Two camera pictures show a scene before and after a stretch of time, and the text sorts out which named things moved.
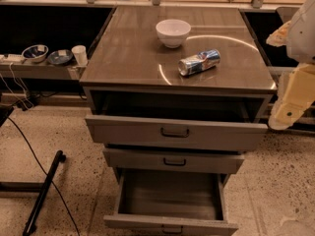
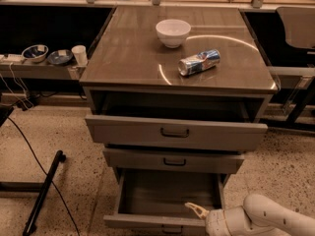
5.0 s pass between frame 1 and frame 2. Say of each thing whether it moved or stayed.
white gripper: moved
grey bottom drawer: stayed
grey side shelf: stayed
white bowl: stayed
